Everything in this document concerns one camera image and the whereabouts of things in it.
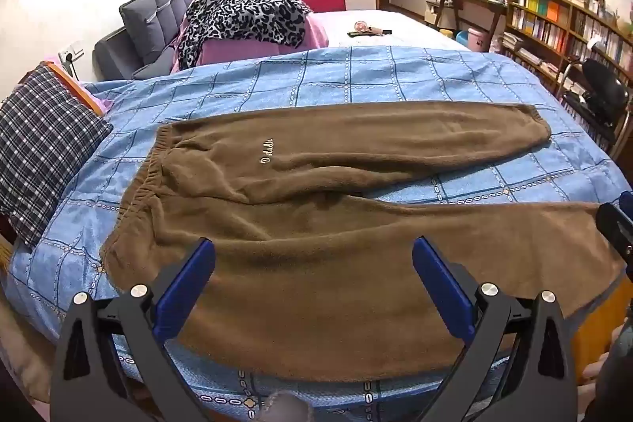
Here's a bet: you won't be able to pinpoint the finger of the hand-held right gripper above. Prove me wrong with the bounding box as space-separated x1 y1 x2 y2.
595 202 633 279

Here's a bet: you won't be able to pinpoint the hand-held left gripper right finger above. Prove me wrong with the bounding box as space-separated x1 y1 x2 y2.
412 235 579 422

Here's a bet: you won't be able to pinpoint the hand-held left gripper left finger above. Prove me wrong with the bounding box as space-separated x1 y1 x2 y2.
49 237 217 422

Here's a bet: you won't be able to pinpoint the brown fleece pants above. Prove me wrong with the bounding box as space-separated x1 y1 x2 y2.
99 102 629 383

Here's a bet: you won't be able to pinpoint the black chair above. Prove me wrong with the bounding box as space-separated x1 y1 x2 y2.
558 56 633 156

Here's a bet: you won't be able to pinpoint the grey fuzzy cloth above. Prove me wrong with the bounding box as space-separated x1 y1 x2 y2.
262 392 317 422

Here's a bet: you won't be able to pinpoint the dark plaid pillow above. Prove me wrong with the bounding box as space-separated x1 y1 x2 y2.
0 65 114 250

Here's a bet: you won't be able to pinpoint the wooden bookshelf with books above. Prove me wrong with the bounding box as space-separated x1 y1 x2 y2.
502 0 633 106

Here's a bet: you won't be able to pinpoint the pink bucket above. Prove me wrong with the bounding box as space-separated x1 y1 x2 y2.
467 27 491 52

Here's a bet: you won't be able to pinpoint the orange pink folded cloth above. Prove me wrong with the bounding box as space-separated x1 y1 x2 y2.
42 61 116 116

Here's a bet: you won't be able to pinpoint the blue checked blanket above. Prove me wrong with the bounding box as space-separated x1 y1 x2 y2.
2 45 633 422

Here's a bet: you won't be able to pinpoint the light pink bed sheet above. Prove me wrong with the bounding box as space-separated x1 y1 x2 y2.
309 9 470 52

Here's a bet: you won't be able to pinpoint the grey tufted headboard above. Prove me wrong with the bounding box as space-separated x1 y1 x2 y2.
94 0 218 81

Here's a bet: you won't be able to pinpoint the leopard print cloth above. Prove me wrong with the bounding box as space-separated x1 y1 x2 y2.
175 0 315 72

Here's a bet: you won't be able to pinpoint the pink blanket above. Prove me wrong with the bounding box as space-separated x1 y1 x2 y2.
171 0 330 72

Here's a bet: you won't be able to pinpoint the wooden bed frame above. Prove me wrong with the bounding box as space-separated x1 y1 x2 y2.
569 286 633 371

